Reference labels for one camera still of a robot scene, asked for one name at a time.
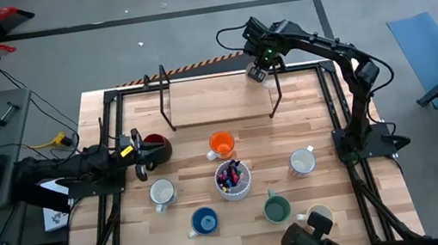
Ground white mug orange lattice pattern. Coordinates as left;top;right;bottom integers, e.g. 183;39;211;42
243;58;275;94

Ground yellow power plug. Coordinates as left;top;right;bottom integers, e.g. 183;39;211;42
21;131;71;153

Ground blue floor mat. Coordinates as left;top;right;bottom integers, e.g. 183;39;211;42
386;10;438;116

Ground orange mug white handle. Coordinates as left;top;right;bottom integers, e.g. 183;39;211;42
201;128;238;163

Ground black monitor cable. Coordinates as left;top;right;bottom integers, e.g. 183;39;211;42
0;53;81;151

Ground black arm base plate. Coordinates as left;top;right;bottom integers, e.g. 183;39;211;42
65;170;131;202
330;120;398;165

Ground white ribbed pen holder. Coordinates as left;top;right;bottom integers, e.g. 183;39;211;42
211;156;256;205

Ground black hazard striped floor plate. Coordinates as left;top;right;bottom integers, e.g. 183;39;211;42
113;50;248;90

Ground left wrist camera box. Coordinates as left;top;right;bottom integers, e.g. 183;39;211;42
114;129;136;150

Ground blue mug white handle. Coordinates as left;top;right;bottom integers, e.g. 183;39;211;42
182;204;223;240

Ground white mug small dotted pattern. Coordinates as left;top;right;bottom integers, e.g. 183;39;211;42
285;144;320;180

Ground black mug red inside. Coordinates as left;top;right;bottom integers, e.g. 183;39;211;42
141;131;176;168

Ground green mug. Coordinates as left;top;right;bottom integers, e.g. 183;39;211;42
260;185;294;226

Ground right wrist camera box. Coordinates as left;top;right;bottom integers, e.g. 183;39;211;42
238;14;272;42

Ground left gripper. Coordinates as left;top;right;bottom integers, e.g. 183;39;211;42
111;125;163;187

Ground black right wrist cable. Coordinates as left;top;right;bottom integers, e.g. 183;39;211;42
213;23;252;56

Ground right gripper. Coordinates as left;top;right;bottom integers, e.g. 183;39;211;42
241;33;290;86

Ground white mug dark stripes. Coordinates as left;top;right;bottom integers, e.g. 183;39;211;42
147;175;181;216

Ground yellow rimmed orange patterned mug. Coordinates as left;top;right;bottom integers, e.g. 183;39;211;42
293;200;336;233

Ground black marker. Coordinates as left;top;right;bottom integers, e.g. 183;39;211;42
226;157;244;173

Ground white printed box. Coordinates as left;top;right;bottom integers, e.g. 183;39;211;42
38;177;77;234

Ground red and black dustpan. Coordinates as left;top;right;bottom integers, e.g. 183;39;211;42
0;0;39;38

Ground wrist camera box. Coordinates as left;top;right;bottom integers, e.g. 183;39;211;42
114;129;136;150
238;14;272;42

